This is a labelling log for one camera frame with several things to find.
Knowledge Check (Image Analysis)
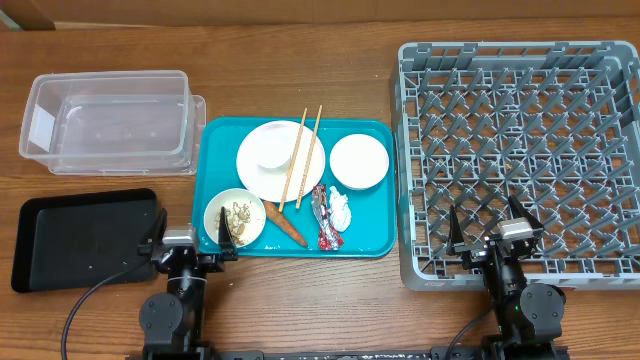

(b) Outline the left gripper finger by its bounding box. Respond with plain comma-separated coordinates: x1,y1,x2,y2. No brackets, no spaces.
218,207,238,261
144,208,168,245

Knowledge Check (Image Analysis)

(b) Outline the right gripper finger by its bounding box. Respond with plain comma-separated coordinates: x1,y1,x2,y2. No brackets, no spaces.
508,195,544,235
447,205,465,255

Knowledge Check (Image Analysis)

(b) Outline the peanut shells and rice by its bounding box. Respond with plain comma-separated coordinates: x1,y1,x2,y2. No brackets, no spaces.
224,201,251,246

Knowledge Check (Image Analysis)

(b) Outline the white bowl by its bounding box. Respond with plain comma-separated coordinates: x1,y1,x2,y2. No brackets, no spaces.
203,188,266,248

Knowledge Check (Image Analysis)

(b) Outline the orange carrot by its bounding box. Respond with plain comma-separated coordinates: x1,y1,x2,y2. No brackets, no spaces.
263,201,308,248

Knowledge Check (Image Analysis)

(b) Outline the red silver snack wrapper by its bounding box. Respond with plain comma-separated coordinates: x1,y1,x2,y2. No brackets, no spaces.
311,184,344,251

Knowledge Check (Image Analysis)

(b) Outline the white cup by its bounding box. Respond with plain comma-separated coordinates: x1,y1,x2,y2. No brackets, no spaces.
256,135,293,170

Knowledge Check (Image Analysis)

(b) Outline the white tissue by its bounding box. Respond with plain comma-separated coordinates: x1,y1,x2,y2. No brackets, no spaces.
329,186,352,233

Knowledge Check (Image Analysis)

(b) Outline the small white plate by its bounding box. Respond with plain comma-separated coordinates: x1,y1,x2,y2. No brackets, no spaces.
329,134,390,190

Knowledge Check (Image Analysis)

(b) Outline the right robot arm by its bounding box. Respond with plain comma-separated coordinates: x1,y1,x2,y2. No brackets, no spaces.
444,196,569,359

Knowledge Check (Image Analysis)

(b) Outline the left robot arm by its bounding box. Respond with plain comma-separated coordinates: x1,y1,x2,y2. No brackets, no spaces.
138,209,238,359

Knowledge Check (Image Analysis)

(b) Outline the black waste tray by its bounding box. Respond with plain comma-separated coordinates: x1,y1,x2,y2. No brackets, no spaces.
11,188,162,293

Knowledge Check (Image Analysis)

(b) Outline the grey dishwasher rack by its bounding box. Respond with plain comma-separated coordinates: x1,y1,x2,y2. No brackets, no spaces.
390,41,639,291

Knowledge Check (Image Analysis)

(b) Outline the large white plate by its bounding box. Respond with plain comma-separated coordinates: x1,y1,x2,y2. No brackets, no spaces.
236,120,326,202

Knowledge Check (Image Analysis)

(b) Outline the teal serving tray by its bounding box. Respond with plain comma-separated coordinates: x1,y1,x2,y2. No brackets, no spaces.
192,117,396,258

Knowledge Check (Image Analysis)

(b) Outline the clear plastic bin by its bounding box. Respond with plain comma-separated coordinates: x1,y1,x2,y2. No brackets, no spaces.
19,70,207,176

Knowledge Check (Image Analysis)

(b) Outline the left wooden chopstick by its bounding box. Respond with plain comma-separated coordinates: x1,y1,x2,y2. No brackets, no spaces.
278,108,308,213

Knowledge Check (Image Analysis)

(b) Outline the wooden chopstick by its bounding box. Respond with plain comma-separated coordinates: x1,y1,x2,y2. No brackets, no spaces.
278,108,308,213
295,104,323,210

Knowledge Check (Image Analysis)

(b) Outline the right wooden chopstick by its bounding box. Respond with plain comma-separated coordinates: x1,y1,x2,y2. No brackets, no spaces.
295,104,323,210

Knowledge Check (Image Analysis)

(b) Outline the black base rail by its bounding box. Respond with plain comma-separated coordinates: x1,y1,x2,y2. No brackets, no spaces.
214,345,570,360

